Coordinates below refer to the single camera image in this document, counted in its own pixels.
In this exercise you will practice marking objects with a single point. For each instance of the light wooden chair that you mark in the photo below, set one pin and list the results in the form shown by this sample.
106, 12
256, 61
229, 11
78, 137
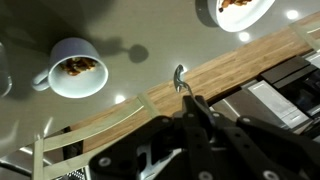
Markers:
83, 133

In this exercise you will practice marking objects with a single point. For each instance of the stainless steel dishwasher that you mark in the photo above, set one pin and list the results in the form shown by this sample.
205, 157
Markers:
266, 103

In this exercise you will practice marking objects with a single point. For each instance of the fruit pieces inside cup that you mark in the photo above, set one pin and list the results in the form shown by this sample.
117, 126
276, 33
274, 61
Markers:
77, 65

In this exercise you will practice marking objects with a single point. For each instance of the black and steel stove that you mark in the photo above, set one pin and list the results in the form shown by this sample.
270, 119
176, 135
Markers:
293, 83

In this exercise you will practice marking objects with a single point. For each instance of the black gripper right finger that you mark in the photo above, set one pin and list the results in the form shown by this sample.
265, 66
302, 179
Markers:
253, 143

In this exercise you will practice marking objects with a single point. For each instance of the white ceramic cup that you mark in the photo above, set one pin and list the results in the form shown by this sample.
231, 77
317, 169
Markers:
78, 76

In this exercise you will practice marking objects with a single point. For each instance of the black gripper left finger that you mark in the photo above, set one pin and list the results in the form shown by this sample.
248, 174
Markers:
186, 140

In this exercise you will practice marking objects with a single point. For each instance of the white ceramic bowl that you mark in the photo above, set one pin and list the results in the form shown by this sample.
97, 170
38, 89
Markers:
240, 13

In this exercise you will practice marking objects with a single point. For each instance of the dried fruit and nut mix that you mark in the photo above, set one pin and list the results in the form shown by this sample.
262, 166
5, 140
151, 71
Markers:
233, 3

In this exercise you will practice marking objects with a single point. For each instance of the silver metal spoon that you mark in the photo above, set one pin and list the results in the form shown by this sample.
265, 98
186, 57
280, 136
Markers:
180, 80

